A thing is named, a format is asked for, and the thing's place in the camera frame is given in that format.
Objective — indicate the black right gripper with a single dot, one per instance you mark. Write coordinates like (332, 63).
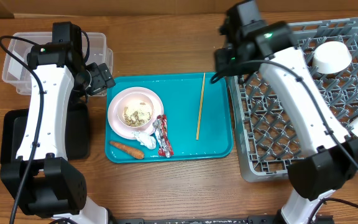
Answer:
(222, 61)

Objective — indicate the black tray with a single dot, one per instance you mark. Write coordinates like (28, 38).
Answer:
(77, 134)

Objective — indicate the red foil snack wrapper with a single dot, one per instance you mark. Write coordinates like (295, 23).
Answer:
(160, 127)

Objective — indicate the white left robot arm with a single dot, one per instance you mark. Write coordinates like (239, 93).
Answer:
(40, 178)

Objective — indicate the white tissue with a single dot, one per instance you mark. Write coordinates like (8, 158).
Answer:
(145, 140)

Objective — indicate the teal plastic tray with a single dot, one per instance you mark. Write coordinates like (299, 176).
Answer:
(180, 95)

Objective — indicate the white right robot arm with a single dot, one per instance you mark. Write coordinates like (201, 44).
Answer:
(330, 151)

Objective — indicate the pink plate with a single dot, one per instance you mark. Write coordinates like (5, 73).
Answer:
(127, 132)

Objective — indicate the grey dish rack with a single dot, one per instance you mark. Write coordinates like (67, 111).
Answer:
(265, 139)

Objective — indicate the orange carrot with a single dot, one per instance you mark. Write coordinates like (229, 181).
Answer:
(135, 153)

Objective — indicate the white bowl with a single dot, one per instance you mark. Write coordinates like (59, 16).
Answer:
(331, 57)

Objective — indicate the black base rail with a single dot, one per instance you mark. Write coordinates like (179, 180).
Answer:
(197, 221)

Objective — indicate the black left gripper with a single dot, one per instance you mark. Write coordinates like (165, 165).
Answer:
(102, 76)

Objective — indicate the clear plastic bin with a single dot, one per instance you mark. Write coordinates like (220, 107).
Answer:
(15, 74)

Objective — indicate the wooden chopstick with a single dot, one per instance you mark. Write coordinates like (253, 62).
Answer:
(200, 107)

